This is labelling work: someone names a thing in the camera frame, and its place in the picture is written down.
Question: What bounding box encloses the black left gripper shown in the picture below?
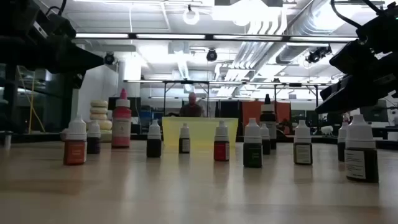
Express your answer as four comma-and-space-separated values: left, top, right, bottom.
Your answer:
18, 35, 105, 90

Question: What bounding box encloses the dark green dropper bottle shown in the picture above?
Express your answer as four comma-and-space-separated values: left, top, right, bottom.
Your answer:
243, 118, 263, 169

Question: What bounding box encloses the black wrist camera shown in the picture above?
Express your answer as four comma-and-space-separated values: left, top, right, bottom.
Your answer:
328, 39, 379, 76
30, 12, 78, 40

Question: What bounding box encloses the orange partition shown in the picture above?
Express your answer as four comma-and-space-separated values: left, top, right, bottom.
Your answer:
241, 101, 292, 135

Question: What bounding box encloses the large pink coloring bottle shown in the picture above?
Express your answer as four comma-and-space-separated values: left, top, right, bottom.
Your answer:
111, 88, 132, 149

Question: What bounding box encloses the silver ventilation duct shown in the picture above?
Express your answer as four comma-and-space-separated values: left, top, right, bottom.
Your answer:
275, 0, 358, 65

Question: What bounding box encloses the dark small dropper bottle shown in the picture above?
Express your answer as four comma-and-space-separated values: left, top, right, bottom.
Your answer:
337, 121, 348, 162
259, 123, 271, 156

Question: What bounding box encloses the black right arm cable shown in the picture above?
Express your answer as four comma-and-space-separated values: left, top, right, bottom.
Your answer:
330, 0, 363, 31

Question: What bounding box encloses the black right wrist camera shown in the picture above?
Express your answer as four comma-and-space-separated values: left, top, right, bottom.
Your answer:
328, 39, 379, 76

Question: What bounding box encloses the orange label dropper bottle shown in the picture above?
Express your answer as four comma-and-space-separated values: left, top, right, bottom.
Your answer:
63, 114, 88, 166

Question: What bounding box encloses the white ring lamp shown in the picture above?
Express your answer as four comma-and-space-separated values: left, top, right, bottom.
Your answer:
182, 7, 200, 26

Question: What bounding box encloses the red label dropper bottle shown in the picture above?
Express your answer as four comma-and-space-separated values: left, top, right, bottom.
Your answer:
213, 120, 230, 162

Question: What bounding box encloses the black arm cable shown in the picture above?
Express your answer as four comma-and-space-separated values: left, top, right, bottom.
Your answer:
330, 0, 363, 31
45, 0, 68, 16

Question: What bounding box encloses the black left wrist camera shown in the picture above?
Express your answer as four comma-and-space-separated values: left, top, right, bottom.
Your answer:
30, 12, 78, 40

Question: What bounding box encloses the purple small dropper bottle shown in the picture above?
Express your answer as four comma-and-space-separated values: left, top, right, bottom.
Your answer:
86, 121, 101, 155

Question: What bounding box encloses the yellow translucent plastic bin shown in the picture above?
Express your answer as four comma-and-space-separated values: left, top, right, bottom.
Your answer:
161, 116, 239, 151

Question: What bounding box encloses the long LED light bar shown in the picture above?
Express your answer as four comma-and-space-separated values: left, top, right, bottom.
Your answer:
74, 32, 358, 43

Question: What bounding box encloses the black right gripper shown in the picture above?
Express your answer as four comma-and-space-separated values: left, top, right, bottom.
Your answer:
315, 58, 398, 114

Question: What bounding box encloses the black monitor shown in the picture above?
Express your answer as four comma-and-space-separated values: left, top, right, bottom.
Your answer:
108, 96, 142, 118

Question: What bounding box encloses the black background workstation frame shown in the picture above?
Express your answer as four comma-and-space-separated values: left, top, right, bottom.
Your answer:
124, 80, 321, 119

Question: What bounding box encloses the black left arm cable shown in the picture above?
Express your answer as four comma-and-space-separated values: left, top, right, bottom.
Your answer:
45, 0, 68, 16

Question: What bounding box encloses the small grey cylinder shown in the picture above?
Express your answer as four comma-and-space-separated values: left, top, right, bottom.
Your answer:
2, 130, 13, 150

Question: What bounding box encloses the dark dropper bottle white label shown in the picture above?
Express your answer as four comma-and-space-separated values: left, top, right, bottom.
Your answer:
293, 119, 313, 166
345, 114, 379, 184
178, 123, 191, 154

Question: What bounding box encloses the large black-tipped coloring bottle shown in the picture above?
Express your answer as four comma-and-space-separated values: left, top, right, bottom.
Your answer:
259, 93, 277, 150

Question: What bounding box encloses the yellow extension cord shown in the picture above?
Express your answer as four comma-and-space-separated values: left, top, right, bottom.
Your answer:
17, 67, 46, 133

